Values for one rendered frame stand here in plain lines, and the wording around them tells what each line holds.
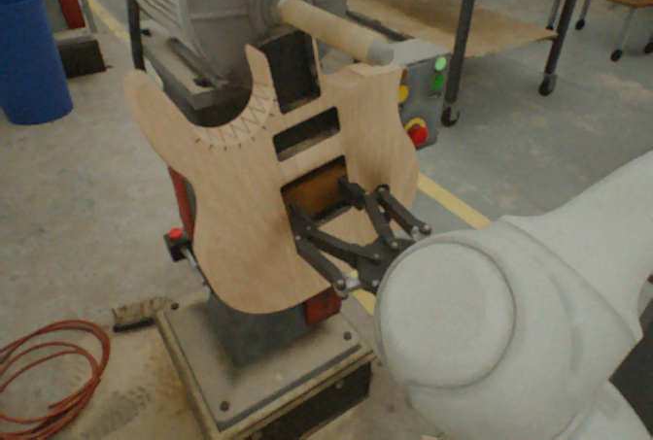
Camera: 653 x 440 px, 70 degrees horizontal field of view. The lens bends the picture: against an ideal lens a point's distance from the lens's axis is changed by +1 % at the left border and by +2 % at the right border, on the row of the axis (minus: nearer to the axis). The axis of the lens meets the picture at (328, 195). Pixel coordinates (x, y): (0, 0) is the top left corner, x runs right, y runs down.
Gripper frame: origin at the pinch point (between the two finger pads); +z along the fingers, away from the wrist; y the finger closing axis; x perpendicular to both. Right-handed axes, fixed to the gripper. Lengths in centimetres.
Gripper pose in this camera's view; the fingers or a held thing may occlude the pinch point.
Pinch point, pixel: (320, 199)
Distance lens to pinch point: 61.8
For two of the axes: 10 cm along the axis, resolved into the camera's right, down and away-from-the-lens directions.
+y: 8.2, -4.6, 3.3
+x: -1.4, -7.4, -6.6
